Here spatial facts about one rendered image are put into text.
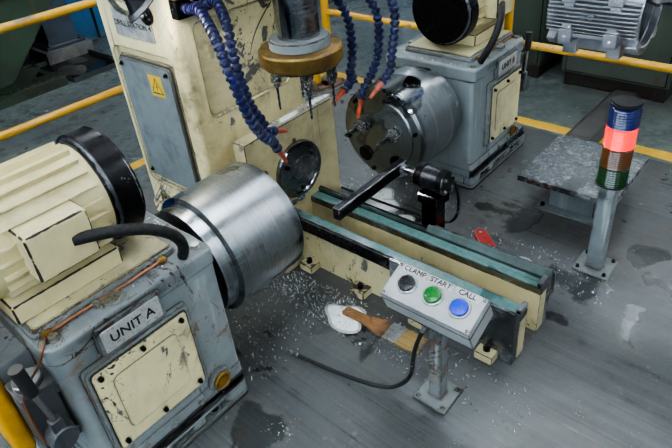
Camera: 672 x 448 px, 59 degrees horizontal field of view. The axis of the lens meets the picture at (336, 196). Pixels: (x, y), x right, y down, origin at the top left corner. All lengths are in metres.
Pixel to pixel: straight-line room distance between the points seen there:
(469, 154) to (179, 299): 0.96
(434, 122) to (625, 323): 0.62
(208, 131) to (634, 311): 1.01
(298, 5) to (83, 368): 0.75
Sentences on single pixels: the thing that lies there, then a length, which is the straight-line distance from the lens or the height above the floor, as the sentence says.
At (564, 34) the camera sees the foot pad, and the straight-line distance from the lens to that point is 1.49.
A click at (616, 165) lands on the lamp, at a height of 1.09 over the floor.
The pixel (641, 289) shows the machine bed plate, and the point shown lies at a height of 0.80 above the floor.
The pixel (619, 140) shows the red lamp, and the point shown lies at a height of 1.15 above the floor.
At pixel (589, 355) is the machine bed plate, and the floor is 0.80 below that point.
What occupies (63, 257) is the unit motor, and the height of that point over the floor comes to 1.26.
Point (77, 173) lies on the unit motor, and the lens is 0.93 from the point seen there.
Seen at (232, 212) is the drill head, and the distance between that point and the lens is 1.09.
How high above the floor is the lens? 1.74
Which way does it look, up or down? 33 degrees down
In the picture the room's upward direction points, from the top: 6 degrees counter-clockwise
